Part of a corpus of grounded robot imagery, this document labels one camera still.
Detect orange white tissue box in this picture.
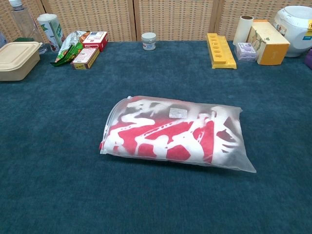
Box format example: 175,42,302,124
246,19,291,66

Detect beige lidded lunch box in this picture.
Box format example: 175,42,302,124
0,41,43,81

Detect white green cylindrical can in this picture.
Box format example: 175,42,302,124
37,14,66,53

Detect clear plastic water bottle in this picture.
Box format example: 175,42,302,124
8,0,47,53

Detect flat red brown box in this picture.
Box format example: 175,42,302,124
70,47,100,70

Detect clear box with purple soap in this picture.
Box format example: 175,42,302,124
234,42,258,63

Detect red white clothes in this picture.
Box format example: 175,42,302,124
100,97,241,169

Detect red white carton box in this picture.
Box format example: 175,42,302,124
82,31,109,52

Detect yellow holder with holes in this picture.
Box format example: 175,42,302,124
206,33,237,70

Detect white rice cooker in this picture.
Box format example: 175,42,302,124
272,5,312,58

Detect red white snack bag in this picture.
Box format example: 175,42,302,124
99,95,257,174

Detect teal table carpet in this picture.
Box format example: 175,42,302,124
0,40,312,234

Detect wicker folding screen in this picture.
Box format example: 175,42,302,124
0,0,312,42

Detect green snack bag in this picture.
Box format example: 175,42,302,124
50,30,91,67

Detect white paper roll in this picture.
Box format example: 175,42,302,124
233,15,254,46

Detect small white jar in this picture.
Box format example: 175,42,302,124
141,32,157,51

